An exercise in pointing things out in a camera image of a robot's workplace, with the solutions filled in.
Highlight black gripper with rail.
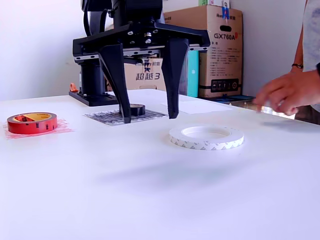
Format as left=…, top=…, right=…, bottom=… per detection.
left=72, top=19, right=212, bottom=125

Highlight black tape roll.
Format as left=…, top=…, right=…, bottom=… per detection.
left=129, top=103, right=146, bottom=117

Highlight white tape roll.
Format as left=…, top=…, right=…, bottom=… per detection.
left=168, top=125, right=245, bottom=151

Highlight red tape roll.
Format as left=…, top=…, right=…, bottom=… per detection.
left=6, top=111, right=59, bottom=135

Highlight person's right forearm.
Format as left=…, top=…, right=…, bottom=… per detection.
left=294, top=29, right=306, bottom=66

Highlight person's left hand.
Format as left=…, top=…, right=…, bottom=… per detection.
left=254, top=70, right=320, bottom=117

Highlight cardboard box blue star print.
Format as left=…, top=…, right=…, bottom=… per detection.
left=106, top=57, right=175, bottom=93

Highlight teal product box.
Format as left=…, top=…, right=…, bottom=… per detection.
left=179, top=49, right=200, bottom=98

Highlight black scribbled paper sheet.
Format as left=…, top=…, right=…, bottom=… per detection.
left=82, top=108, right=170, bottom=128

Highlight blank white paper sheet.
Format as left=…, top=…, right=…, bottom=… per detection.
left=160, top=96, right=234, bottom=115

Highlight large GX760A cardboard box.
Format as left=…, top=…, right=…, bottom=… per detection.
left=163, top=4, right=244, bottom=99

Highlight red scribbled paper sheet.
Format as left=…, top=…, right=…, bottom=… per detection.
left=1, top=117, right=76, bottom=141

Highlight dark metallic case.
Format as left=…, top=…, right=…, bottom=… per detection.
left=207, top=94, right=258, bottom=109

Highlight pink white small box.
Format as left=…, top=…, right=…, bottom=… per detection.
left=208, top=0, right=231, bottom=7

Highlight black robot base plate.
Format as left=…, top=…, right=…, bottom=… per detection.
left=68, top=91, right=125, bottom=108

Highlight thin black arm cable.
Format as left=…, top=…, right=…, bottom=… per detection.
left=83, top=9, right=112, bottom=38

